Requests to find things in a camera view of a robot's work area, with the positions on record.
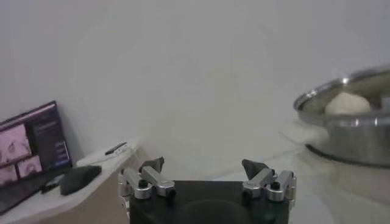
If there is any steel steamer basket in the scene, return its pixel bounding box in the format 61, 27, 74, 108
292, 63, 390, 167

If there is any small black white device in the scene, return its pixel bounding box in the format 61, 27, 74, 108
104, 141, 128, 156

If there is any white side table with laptop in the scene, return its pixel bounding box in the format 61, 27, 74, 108
0, 139, 147, 224

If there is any flat white box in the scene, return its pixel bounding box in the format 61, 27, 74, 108
75, 142, 137, 167

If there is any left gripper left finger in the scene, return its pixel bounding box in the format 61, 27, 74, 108
118, 156, 177, 200

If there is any cream electric cooker base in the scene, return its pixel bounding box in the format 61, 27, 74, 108
280, 121, 390, 224

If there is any white steamed baozi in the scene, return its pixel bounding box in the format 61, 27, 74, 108
324, 92, 372, 116

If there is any black computer mouse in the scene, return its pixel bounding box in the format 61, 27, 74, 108
59, 165, 103, 196

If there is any black laptop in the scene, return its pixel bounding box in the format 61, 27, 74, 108
0, 100, 73, 215

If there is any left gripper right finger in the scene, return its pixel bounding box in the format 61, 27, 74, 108
241, 158, 297, 203

